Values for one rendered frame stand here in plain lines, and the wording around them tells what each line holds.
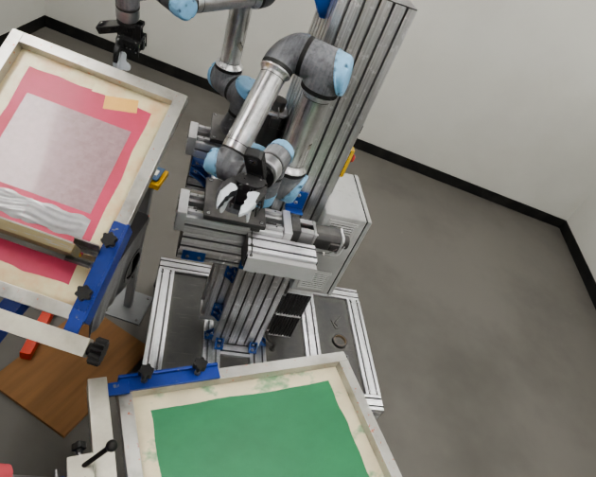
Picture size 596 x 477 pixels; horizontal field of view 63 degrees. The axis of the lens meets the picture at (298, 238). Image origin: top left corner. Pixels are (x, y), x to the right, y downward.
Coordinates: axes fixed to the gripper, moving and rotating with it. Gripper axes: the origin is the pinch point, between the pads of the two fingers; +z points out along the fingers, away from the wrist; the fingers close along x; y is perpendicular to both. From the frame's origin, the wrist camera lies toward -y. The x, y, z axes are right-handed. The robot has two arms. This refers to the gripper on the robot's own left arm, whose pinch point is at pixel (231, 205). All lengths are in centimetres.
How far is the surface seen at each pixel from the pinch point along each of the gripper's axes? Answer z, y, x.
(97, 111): -42, 14, 64
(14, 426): -1, 157, 86
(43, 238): 1, 32, 51
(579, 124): -424, 87, -183
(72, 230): -10, 36, 51
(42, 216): -9, 35, 61
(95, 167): -28, 25, 56
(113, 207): -21, 32, 45
